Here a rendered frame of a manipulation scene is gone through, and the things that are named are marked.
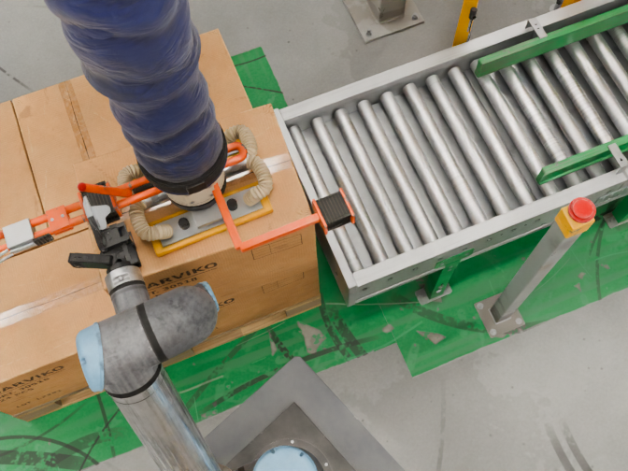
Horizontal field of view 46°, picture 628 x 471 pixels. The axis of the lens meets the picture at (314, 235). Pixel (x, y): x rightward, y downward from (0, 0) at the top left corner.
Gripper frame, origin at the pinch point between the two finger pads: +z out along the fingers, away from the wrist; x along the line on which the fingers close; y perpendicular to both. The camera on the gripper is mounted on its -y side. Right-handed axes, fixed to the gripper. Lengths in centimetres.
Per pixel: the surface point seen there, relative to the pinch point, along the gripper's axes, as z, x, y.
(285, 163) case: -2, -13, 53
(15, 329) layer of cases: -2, -53, -43
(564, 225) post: -50, -11, 115
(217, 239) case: -15.8, -13.0, 27.2
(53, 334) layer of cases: -8, -53, -32
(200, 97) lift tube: -6, 40, 35
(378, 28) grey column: 92, -106, 131
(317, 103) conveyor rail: 33, -48, 77
